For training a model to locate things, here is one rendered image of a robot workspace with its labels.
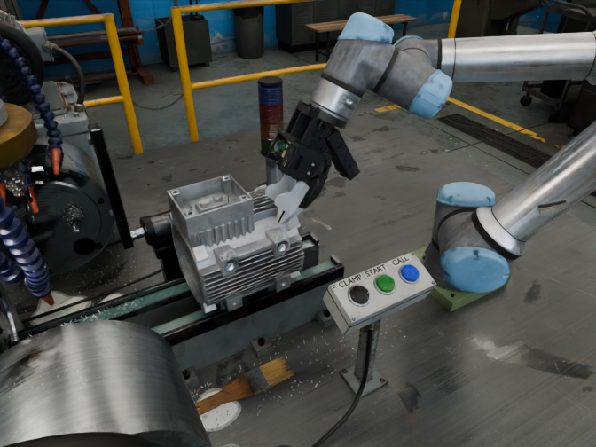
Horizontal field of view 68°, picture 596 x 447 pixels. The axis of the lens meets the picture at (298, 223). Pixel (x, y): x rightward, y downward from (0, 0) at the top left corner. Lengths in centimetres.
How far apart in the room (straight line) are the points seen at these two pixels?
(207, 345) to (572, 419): 68
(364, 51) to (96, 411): 58
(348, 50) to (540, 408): 72
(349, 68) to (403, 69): 8
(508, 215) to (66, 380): 71
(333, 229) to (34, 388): 92
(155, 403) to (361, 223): 92
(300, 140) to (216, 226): 20
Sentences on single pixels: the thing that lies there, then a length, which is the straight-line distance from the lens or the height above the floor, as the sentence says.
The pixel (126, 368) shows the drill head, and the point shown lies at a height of 115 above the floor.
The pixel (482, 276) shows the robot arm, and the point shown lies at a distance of 90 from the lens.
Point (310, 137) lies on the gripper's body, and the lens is 73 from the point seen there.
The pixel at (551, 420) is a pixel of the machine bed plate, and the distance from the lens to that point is 98.
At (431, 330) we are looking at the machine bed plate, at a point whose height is 80.
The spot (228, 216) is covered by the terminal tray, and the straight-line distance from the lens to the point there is 76.
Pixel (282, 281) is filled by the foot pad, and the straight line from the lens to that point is 84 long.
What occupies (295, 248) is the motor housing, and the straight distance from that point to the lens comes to 82.
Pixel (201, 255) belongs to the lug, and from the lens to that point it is 75.
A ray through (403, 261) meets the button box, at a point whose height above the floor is 107.
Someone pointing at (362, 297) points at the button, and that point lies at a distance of 69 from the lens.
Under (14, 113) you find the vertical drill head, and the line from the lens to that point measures 69.
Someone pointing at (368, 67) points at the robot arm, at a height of 135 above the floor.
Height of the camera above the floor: 155
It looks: 36 degrees down
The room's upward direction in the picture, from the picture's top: straight up
